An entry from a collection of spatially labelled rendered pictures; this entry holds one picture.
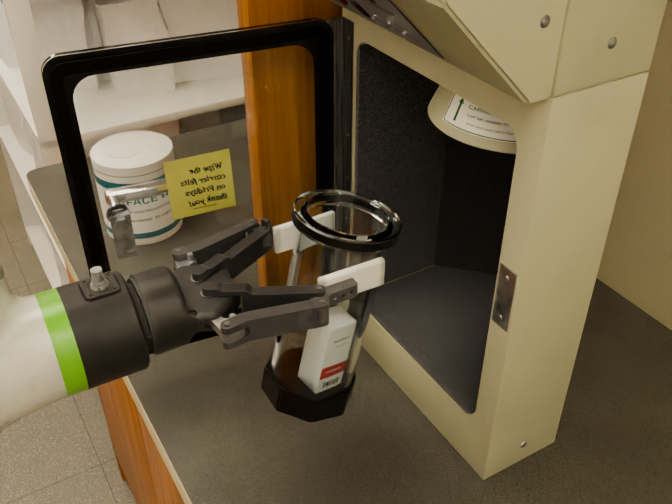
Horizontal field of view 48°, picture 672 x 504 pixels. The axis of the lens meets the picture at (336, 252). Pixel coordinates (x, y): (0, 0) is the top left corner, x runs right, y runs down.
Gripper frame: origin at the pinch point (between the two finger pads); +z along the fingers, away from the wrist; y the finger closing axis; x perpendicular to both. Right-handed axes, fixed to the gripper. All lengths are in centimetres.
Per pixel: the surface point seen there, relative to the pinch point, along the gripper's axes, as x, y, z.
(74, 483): 122, 90, -29
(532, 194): -10.4, -13.5, 11.6
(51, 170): 28, 84, -16
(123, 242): 4.2, 18.3, -16.9
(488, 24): -26.4, -14.0, 4.1
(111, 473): 122, 89, -19
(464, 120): -11.8, -1.4, 13.5
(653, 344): 28, -7, 47
